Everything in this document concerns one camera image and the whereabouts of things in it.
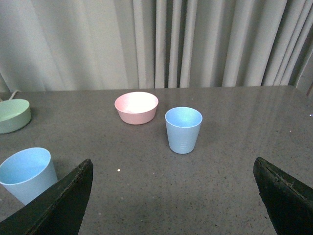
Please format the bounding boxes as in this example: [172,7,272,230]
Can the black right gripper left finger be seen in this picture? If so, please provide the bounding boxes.
[0,159,93,235]

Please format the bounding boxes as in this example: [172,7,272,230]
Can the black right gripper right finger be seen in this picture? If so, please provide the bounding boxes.
[253,157,313,235]

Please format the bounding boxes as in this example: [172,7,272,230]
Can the blue cup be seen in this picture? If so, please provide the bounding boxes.
[165,107,202,154]
[0,147,58,205]

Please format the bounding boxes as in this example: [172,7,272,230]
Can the green bowl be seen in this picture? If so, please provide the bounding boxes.
[0,99,31,134]

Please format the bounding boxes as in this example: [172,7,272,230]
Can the pink bowl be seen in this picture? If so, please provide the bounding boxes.
[114,92,158,125]

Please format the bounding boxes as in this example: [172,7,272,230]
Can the grey curtain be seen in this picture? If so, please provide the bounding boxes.
[0,0,313,92]

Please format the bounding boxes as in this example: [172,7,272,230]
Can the white toaster power cord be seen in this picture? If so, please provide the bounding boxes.
[0,89,20,102]

